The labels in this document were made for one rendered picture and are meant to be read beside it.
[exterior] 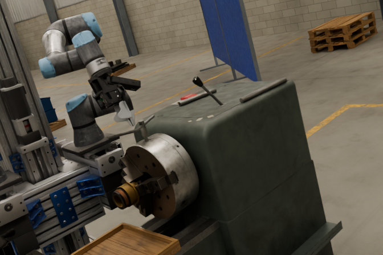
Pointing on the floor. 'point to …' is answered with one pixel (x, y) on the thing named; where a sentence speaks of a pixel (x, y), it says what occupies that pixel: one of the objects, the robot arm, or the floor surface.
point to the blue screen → (226, 21)
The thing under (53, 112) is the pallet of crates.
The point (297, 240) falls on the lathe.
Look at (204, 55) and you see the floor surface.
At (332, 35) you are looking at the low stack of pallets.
